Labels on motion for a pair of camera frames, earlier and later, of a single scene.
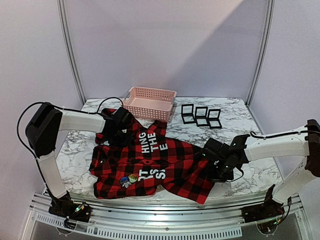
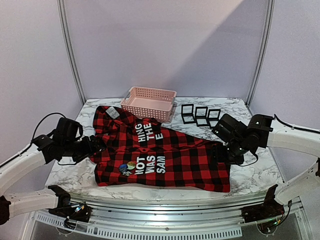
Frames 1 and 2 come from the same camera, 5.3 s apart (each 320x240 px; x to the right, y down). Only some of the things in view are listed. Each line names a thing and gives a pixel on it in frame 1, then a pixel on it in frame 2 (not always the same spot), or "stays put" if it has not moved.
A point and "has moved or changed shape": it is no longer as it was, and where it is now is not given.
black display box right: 213,118 stays put
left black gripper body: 119,139 to 79,151
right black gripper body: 219,173 to 225,151
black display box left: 187,113 stays put
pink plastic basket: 150,103 stays put
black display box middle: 200,116 stays put
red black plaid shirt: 151,160 has moved or changed shape
